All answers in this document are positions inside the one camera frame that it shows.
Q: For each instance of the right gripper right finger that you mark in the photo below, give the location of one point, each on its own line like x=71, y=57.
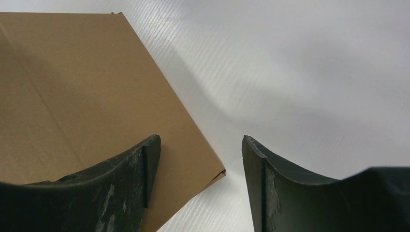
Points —
x=285, y=197

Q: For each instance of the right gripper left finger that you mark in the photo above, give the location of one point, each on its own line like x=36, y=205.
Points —
x=110, y=196

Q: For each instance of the brown cardboard box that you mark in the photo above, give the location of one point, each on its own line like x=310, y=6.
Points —
x=78, y=89

